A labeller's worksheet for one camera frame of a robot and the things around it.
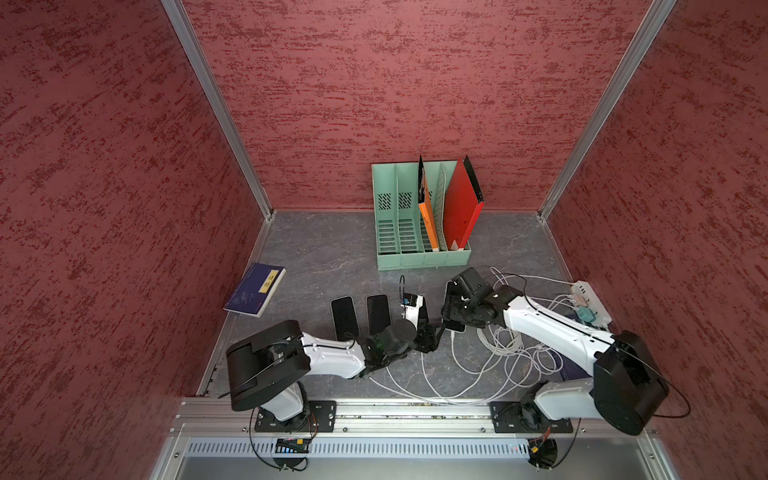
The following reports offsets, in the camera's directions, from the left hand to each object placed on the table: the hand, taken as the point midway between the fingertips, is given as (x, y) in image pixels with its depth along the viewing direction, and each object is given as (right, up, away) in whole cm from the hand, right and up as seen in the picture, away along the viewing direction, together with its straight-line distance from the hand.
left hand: (435, 330), depth 81 cm
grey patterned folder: (+5, +36, +22) cm, 42 cm away
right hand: (+6, +2, +5) cm, 8 cm away
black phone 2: (-4, +6, -7) cm, 10 cm away
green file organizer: (-9, +27, +33) cm, 43 cm away
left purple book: (-58, +8, +16) cm, 60 cm away
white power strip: (+52, +2, +8) cm, 53 cm away
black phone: (-17, +2, +11) cm, 20 cm away
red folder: (+11, +35, +14) cm, 40 cm away
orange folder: (-2, +34, +1) cm, 35 cm away
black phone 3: (+4, +1, 0) cm, 4 cm away
